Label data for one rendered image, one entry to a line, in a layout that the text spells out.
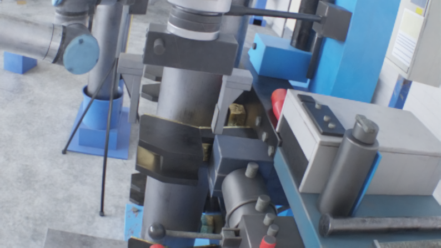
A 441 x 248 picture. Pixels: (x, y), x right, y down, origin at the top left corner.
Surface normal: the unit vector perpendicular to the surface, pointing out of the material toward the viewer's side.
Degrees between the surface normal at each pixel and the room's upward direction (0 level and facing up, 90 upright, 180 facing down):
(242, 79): 90
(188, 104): 90
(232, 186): 49
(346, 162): 90
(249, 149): 0
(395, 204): 0
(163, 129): 0
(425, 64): 90
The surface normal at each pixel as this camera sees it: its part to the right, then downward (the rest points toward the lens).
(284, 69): 0.11, 0.46
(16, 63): -0.18, 0.40
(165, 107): -0.72, 0.16
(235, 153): 0.20, -0.88
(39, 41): 0.56, 0.30
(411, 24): -0.97, -0.13
